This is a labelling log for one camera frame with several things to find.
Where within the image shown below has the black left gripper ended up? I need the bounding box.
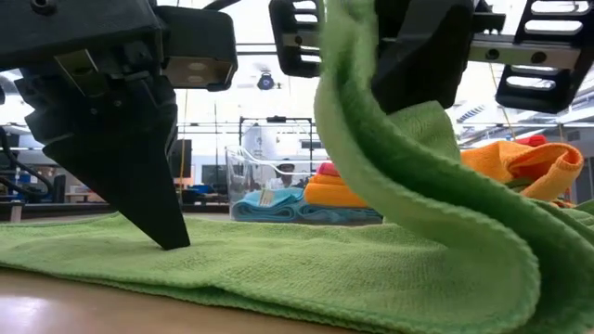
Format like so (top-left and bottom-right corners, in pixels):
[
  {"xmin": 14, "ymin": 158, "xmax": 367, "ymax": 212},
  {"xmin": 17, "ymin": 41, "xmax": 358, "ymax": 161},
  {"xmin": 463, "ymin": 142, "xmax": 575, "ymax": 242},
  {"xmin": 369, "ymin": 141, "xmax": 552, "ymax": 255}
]
[{"xmin": 0, "ymin": 0, "xmax": 163, "ymax": 94}]

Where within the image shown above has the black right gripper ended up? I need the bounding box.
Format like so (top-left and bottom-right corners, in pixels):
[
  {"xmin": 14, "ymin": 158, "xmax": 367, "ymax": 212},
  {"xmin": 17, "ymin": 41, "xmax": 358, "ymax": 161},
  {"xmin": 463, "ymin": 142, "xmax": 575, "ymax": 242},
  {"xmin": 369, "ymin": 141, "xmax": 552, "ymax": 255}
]
[{"xmin": 268, "ymin": 0, "xmax": 594, "ymax": 115}]

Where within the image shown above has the clear plastic bin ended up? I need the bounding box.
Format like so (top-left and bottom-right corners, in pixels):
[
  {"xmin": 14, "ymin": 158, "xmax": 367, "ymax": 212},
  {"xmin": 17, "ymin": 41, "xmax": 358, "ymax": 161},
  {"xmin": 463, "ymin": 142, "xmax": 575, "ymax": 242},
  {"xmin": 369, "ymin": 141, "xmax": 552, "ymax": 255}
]
[{"xmin": 226, "ymin": 145, "xmax": 384, "ymax": 226}]

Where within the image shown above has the orange microfiber towel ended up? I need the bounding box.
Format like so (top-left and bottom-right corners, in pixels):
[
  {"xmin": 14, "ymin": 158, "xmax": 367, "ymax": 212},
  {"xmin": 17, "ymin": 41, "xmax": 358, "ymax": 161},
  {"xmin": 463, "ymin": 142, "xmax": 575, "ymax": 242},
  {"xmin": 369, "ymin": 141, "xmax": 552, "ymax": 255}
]
[
  {"xmin": 460, "ymin": 141, "xmax": 585, "ymax": 208},
  {"xmin": 303, "ymin": 173, "xmax": 370, "ymax": 209}
]

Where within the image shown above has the pink microfiber towel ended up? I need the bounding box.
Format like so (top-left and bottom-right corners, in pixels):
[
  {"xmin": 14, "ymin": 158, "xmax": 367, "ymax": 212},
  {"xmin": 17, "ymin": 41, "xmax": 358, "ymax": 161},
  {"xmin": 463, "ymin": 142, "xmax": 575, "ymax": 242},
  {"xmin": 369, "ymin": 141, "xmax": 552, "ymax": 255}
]
[{"xmin": 316, "ymin": 161, "xmax": 342, "ymax": 178}]

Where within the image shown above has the background work desk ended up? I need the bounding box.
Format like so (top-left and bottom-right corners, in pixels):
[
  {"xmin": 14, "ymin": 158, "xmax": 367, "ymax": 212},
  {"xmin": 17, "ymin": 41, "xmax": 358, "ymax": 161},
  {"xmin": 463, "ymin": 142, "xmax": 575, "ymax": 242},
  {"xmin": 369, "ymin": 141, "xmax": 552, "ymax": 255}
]
[{"xmin": 64, "ymin": 184, "xmax": 106, "ymax": 204}]

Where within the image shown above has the black monitor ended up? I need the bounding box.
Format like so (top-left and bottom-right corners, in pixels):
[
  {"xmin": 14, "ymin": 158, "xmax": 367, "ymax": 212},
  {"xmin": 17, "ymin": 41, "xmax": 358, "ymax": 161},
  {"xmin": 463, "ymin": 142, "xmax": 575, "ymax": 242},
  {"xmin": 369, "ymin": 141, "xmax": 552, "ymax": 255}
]
[{"xmin": 167, "ymin": 138, "xmax": 193, "ymax": 179}]

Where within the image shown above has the red object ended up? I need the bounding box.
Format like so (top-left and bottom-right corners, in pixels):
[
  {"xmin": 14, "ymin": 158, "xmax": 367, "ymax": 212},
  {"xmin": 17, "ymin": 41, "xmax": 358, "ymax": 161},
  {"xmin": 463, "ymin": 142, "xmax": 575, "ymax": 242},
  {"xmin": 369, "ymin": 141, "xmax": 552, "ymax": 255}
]
[{"xmin": 515, "ymin": 134, "xmax": 549, "ymax": 148}]

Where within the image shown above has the person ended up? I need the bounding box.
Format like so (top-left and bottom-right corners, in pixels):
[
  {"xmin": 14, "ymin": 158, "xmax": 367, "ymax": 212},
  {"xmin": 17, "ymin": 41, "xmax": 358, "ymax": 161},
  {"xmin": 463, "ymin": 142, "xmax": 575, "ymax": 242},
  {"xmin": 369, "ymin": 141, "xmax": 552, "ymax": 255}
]
[{"xmin": 271, "ymin": 158, "xmax": 303, "ymax": 190}]

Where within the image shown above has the thin hanging cable with knob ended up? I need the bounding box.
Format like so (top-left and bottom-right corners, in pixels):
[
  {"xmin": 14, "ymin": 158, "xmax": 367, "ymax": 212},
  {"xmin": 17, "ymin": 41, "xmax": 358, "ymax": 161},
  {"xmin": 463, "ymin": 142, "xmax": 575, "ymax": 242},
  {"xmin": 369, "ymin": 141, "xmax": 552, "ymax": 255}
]
[{"xmin": 486, "ymin": 62, "xmax": 516, "ymax": 140}]

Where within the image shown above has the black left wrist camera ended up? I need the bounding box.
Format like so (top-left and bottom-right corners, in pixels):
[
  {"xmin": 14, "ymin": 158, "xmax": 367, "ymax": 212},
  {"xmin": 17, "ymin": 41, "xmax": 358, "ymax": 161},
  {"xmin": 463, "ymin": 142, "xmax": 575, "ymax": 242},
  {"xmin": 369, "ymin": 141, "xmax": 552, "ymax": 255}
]
[{"xmin": 155, "ymin": 5, "xmax": 239, "ymax": 93}]

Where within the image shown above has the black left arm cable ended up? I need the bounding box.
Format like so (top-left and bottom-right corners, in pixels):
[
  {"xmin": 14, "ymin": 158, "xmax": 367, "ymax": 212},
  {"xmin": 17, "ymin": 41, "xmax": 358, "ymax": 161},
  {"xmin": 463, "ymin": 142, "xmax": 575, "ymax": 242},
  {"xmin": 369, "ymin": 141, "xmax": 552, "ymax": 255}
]
[{"xmin": 202, "ymin": 0, "xmax": 242, "ymax": 11}]

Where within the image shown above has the black ceiling camera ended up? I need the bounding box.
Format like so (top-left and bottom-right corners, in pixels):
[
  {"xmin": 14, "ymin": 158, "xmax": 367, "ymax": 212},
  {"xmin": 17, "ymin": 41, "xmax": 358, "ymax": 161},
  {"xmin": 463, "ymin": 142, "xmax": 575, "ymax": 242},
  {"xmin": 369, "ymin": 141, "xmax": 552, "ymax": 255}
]
[{"xmin": 256, "ymin": 71, "xmax": 276, "ymax": 92}]

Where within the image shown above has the black overhead frame beam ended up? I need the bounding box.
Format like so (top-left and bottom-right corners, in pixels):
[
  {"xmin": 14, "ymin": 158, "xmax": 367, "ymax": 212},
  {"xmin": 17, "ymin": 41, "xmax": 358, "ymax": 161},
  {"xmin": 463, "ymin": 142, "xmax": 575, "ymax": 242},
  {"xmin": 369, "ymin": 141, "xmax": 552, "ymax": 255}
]
[{"xmin": 235, "ymin": 43, "xmax": 279, "ymax": 57}]

